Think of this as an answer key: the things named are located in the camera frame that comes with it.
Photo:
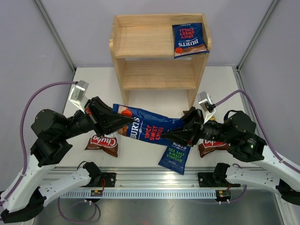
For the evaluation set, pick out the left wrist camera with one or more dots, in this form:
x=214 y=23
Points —
x=77 y=95

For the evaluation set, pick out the small blue Burts chilli bag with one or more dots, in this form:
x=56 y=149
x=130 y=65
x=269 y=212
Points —
x=147 y=126

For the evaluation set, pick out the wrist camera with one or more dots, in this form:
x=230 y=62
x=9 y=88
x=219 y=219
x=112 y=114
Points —
x=77 y=95
x=206 y=104

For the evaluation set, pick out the wooden two-tier shelf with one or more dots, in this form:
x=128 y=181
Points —
x=142 y=51

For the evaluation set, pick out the Burts sea salt vinegar bag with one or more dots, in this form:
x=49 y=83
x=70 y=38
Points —
x=175 y=157

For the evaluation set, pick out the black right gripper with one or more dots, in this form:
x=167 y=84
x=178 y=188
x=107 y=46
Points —
x=194 y=127

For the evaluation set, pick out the chuba cassava chips bag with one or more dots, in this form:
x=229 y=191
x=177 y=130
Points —
x=206 y=147
x=108 y=143

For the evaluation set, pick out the white slotted cable duct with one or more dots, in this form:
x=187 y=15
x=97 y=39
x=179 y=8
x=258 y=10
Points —
x=147 y=194

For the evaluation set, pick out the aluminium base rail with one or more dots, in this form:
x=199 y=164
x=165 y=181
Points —
x=149 y=178

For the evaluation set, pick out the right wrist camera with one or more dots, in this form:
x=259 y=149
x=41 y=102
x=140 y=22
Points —
x=206 y=104

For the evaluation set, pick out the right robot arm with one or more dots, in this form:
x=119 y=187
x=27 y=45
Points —
x=238 y=131

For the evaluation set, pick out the left Chuba cassava chips bag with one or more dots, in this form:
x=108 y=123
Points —
x=108 y=143

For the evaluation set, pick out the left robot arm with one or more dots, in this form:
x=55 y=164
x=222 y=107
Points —
x=28 y=198

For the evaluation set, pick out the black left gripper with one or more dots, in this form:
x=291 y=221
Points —
x=99 y=114

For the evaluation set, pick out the right Chuba cassava chips bag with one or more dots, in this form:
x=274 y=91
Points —
x=206 y=147

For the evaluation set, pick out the large blue Burts chilli bag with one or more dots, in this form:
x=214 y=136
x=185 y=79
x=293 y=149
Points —
x=188 y=39

